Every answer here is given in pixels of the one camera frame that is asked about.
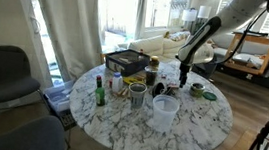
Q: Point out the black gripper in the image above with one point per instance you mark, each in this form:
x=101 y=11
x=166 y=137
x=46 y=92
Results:
x=185 y=70

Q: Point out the green jar lid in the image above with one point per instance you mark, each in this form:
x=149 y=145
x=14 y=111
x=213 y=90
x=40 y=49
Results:
x=209 y=96

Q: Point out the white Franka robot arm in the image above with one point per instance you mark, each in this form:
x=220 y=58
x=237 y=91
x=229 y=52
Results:
x=241 y=12

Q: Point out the white striped glasses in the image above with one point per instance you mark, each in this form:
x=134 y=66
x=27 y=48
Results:
x=169 y=91

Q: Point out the small red candy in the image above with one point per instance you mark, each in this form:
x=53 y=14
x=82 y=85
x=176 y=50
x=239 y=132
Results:
x=164 y=76

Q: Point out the dark filled plastic cup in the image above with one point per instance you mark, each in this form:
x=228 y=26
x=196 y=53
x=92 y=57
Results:
x=150 y=76

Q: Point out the amber vitamin bottle yellow label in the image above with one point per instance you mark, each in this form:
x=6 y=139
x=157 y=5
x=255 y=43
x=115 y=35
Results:
x=154 y=62

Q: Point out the large translucent plastic container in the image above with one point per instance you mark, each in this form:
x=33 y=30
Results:
x=164 y=116

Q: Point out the tan wooden piece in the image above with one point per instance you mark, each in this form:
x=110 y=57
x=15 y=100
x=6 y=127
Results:
x=141 y=77

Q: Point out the floral patterned pillow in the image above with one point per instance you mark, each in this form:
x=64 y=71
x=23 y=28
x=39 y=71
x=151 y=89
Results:
x=177 y=35

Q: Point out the clear striped plastic cup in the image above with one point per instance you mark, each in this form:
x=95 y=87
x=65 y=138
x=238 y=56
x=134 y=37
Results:
x=137 y=98

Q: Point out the small dark bottle red cap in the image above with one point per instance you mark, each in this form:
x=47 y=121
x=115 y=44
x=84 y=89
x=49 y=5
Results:
x=141 y=55

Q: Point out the yellow flat object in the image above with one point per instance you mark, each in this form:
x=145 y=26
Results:
x=130 y=80

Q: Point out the navy blue box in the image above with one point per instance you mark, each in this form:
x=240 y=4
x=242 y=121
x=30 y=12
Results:
x=127 y=67

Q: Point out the white plastic bottle blue cap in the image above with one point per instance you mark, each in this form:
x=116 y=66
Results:
x=117 y=83

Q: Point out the white shade table lamp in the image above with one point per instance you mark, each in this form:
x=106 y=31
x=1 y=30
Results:
x=189 y=15
x=204 y=12

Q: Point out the white bag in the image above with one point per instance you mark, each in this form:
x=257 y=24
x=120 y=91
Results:
x=248 y=59

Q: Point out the small red container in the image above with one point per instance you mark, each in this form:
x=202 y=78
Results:
x=110 y=83

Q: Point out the black low bench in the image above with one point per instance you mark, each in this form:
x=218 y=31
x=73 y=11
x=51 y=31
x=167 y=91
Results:
x=264 y=82

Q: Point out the green glass bottle red cap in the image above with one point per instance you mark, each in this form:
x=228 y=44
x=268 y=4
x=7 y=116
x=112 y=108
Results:
x=100 y=95

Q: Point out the wooden cart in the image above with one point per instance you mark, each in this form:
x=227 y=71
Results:
x=255 y=39

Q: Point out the clear plastic storage bin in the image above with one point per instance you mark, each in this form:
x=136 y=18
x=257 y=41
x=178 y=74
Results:
x=58 y=98

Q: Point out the beige curtain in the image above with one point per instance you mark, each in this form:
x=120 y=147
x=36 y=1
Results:
x=65 y=27

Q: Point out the blue grey upholstered chair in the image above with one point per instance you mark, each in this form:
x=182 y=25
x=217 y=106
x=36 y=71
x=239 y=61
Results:
x=17 y=136

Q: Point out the dark grey shell chair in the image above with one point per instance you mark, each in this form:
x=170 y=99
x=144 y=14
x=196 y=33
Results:
x=4 y=71

